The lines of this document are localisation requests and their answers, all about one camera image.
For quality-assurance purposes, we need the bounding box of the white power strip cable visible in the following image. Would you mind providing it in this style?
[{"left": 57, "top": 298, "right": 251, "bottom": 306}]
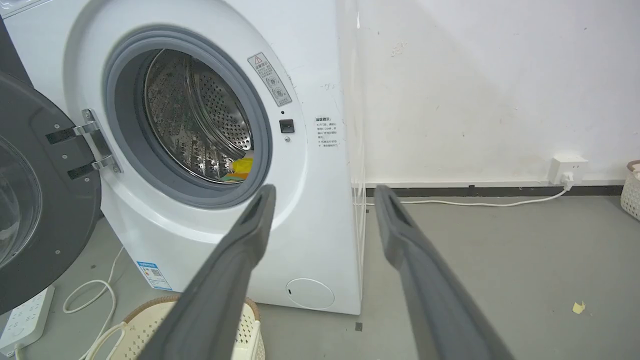
[{"left": 15, "top": 246, "right": 128, "bottom": 360}]

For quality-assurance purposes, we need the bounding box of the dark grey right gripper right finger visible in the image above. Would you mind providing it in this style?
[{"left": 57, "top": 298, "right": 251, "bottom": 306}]
[{"left": 373, "top": 184, "right": 516, "bottom": 360}]

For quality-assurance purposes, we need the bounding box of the white woven basket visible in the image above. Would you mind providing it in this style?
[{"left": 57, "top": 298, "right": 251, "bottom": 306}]
[{"left": 620, "top": 160, "right": 640, "bottom": 221}]

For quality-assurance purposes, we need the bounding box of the white wall socket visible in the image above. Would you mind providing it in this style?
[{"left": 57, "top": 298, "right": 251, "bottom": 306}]
[{"left": 549, "top": 155, "right": 589, "bottom": 186}]

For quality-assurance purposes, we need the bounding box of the white power strip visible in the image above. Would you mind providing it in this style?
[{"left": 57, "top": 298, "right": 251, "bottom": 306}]
[{"left": 0, "top": 285, "right": 56, "bottom": 357}]

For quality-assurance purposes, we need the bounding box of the white wall cable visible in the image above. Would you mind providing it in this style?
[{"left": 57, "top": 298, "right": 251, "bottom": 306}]
[{"left": 366, "top": 172, "right": 575, "bottom": 208}]

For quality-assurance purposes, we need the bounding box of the cream woven laundry basket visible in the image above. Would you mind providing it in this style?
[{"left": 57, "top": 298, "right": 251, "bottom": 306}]
[{"left": 111, "top": 295, "right": 266, "bottom": 360}]

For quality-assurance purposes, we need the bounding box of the dark grey washing machine door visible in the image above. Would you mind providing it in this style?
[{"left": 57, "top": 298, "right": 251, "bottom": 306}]
[{"left": 0, "top": 17, "right": 123, "bottom": 316}]

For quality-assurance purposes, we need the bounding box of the yellow cloth in drum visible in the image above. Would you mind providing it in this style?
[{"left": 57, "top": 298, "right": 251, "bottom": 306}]
[{"left": 222, "top": 157, "right": 254, "bottom": 182}]

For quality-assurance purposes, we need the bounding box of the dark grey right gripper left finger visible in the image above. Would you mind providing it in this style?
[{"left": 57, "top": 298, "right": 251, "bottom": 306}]
[{"left": 136, "top": 184, "right": 277, "bottom": 360}]

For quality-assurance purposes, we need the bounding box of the white front-load washing machine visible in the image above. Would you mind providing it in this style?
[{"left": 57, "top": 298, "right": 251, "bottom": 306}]
[{"left": 0, "top": 0, "right": 368, "bottom": 316}]

